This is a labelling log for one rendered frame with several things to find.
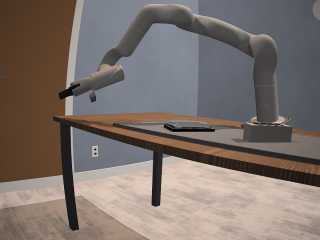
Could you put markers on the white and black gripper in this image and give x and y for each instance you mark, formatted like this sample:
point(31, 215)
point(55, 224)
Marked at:
point(77, 88)

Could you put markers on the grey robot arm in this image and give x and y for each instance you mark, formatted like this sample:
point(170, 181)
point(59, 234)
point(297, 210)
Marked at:
point(260, 47)

